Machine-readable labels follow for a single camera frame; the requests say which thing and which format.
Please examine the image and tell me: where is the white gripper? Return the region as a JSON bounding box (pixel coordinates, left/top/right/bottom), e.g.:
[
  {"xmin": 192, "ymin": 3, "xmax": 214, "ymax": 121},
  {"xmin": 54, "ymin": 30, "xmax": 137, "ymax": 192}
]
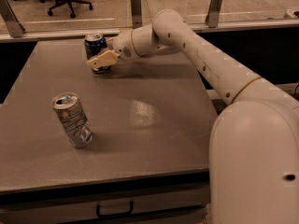
[{"xmin": 86, "ymin": 31, "xmax": 136, "ymax": 69}]

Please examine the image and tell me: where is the blue pepsi can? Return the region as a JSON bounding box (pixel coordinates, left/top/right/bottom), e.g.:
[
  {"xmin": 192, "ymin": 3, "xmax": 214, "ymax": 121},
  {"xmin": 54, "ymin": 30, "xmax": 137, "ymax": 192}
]
[{"xmin": 84, "ymin": 33, "xmax": 107, "ymax": 60}]

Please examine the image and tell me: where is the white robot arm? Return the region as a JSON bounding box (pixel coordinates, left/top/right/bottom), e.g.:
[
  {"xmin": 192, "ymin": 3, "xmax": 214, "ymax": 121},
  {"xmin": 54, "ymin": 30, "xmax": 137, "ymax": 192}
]
[{"xmin": 88, "ymin": 9, "xmax": 299, "ymax": 224}]

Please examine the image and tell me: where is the silver redbull can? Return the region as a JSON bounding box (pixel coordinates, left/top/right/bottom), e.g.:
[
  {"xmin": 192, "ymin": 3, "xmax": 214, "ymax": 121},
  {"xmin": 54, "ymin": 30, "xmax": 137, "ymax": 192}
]
[{"xmin": 51, "ymin": 92, "xmax": 93, "ymax": 148}]

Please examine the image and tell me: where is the grey drawer cabinet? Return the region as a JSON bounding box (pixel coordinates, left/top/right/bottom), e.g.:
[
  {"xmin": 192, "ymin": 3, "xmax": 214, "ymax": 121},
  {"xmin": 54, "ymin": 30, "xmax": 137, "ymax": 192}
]
[{"xmin": 0, "ymin": 171, "xmax": 210, "ymax": 224}]

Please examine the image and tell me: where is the middle metal bracket post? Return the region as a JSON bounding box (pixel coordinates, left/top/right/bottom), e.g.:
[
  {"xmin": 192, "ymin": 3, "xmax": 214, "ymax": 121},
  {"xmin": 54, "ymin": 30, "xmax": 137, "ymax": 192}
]
[{"xmin": 130, "ymin": 0, "xmax": 142, "ymax": 29}]

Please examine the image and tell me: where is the metal bracket post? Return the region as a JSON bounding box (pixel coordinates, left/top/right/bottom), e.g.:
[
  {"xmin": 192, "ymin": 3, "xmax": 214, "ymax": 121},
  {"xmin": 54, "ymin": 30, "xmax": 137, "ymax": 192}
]
[
  {"xmin": 0, "ymin": 0, "xmax": 24, "ymax": 38},
  {"xmin": 130, "ymin": 0, "xmax": 142, "ymax": 29},
  {"xmin": 206, "ymin": 0, "xmax": 223, "ymax": 28}
]

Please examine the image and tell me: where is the left metal bracket post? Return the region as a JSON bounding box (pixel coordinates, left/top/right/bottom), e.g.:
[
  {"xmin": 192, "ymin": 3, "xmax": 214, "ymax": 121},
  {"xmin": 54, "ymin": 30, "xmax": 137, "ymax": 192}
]
[{"xmin": 0, "ymin": 0, "xmax": 24, "ymax": 38}]

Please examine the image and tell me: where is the right metal bracket post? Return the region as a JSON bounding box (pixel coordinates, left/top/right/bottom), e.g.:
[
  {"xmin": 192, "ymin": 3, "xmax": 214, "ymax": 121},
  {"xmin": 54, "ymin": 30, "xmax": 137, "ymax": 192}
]
[{"xmin": 206, "ymin": 0, "xmax": 223, "ymax": 28}]

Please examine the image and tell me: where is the black drawer handle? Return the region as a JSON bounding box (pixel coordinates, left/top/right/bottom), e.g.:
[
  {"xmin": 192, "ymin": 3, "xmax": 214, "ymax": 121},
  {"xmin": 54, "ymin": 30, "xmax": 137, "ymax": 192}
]
[{"xmin": 95, "ymin": 201, "xmax": 134, "ymax": 219}]

